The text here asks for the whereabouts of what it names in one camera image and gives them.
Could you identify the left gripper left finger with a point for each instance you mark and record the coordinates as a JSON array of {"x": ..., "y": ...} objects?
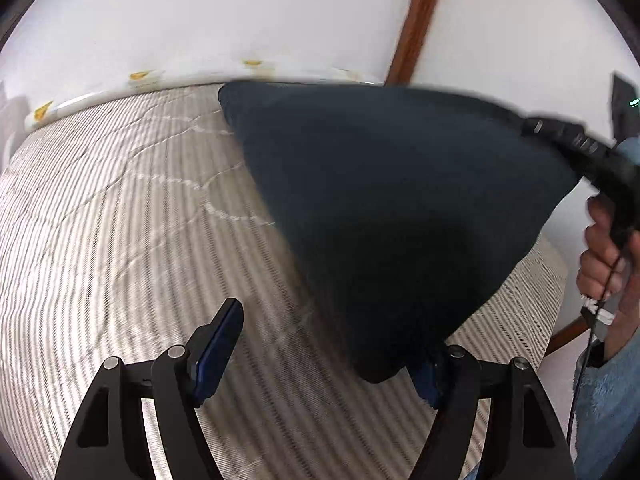
[{"x": 108, "y": 440}]

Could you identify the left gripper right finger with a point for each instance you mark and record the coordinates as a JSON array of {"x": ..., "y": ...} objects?
[{"x": 524, "y": 439}]

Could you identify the black sweatshirt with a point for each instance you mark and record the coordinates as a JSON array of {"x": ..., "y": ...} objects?
[{"x": 405, "y": 208}]

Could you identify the person's right hand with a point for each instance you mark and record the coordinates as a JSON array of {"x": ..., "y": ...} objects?
[{"x": 605, "y": 269}]

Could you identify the light blue fleece sleeve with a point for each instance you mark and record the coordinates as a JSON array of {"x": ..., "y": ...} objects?
[{"x": 607, "y": 414}]

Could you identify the striped beige mattress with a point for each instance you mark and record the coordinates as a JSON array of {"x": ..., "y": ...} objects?
[{"x": 124, "y": 227}]

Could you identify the brown wooden door frame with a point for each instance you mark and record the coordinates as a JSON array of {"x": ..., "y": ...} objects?
[{"x": 410, "y": 42}]

